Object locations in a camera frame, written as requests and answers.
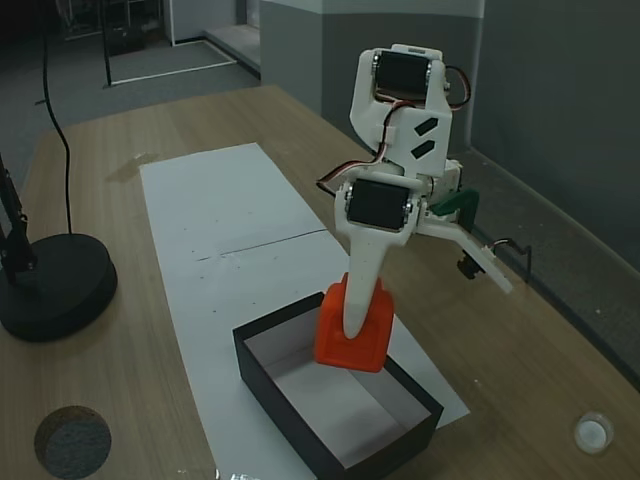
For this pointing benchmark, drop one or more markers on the orange square block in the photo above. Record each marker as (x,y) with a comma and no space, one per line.
(330,345)

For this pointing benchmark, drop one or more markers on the dark cardboard box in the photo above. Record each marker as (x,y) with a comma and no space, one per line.
(270,372)

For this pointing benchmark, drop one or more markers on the white paper sheet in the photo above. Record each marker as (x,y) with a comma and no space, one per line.
(215,200)
(200,330)

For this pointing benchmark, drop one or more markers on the clear tape piece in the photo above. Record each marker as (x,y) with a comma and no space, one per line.
(125,171)

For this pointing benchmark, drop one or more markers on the white round cap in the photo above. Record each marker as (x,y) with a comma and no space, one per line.
(593,432)

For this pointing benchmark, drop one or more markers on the black round lamp base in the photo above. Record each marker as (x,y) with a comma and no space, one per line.
(60,285)

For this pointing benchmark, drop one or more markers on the black metal pole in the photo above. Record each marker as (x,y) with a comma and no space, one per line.
(107,45)

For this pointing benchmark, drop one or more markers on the gripper camera with mount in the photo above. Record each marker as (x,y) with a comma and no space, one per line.
(470,267)

